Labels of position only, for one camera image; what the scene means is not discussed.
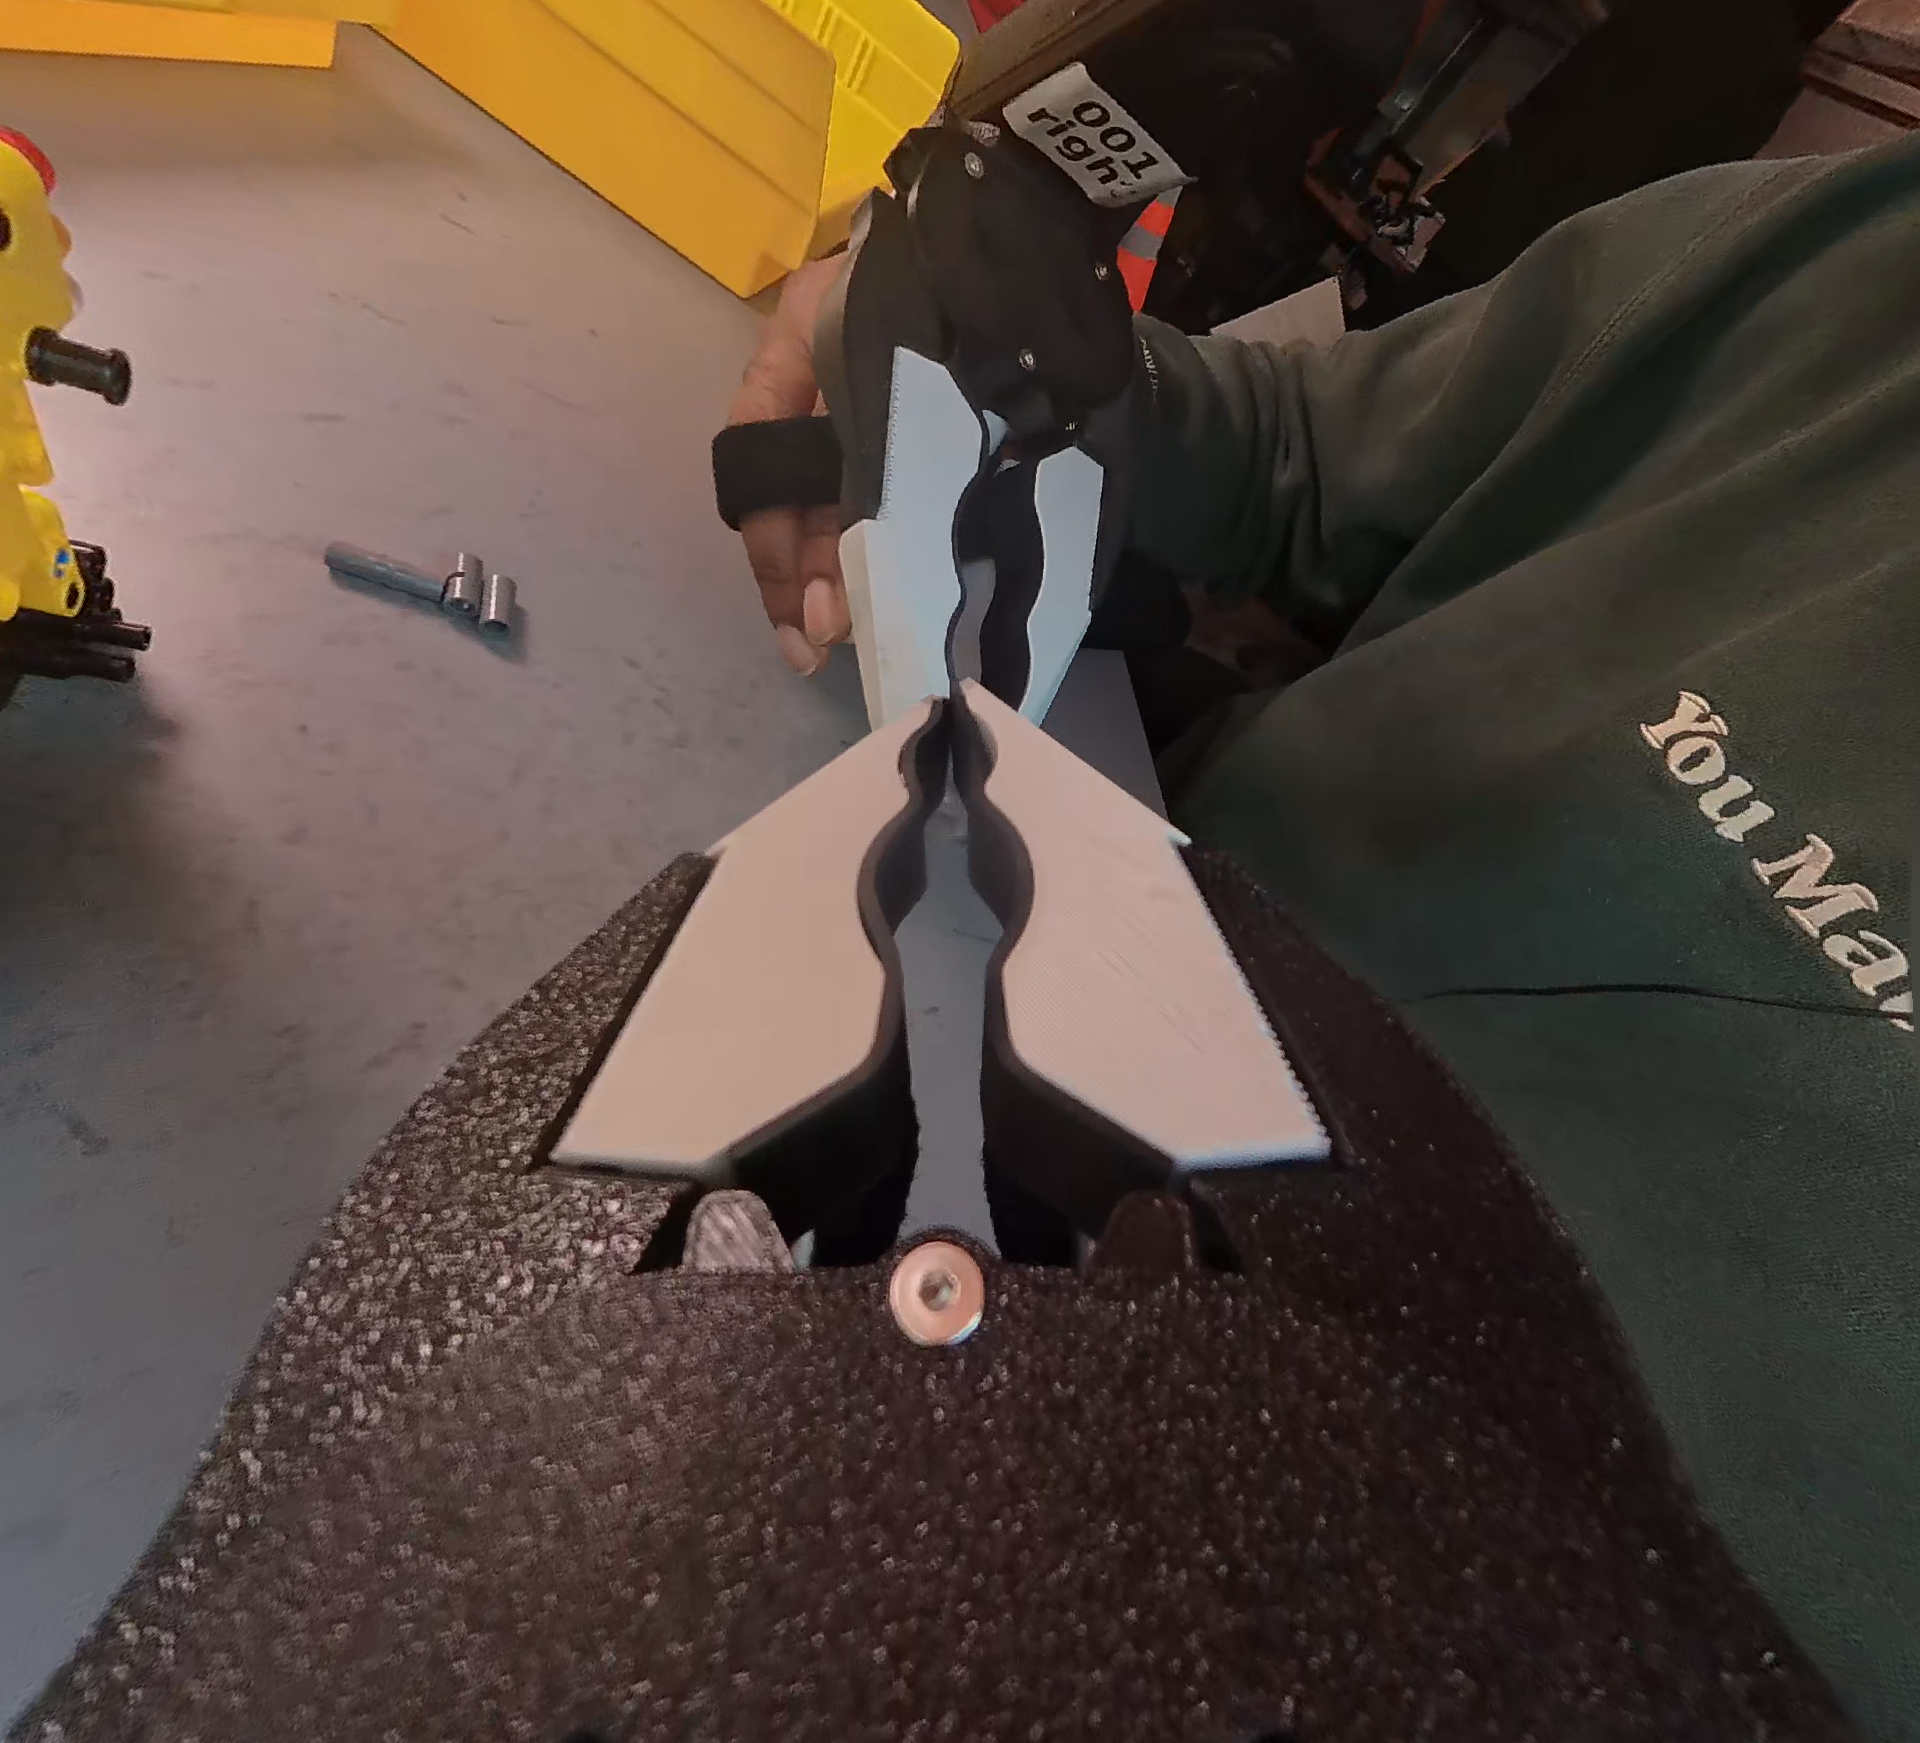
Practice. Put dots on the orange safety vest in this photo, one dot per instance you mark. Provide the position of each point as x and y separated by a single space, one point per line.
1152 251

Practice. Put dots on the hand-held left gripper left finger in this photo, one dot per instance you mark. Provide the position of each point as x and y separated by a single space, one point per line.
719 1024

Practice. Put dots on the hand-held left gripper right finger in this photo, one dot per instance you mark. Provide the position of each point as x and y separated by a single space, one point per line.
1156 1024

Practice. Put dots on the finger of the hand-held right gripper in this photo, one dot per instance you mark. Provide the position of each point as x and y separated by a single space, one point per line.
905 541
1071 541

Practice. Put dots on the short grey lego connector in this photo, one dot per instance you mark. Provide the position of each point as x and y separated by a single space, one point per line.
460 579
501 604

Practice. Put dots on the person's right hand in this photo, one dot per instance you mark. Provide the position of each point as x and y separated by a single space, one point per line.
802 585

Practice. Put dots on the long grey lego connector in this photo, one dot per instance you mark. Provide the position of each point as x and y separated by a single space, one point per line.
380 569

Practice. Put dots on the person's right forearm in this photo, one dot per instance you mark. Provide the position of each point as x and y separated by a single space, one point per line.
1424 420

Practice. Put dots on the yellow lego robot model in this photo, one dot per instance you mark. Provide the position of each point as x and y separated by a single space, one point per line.
30 277

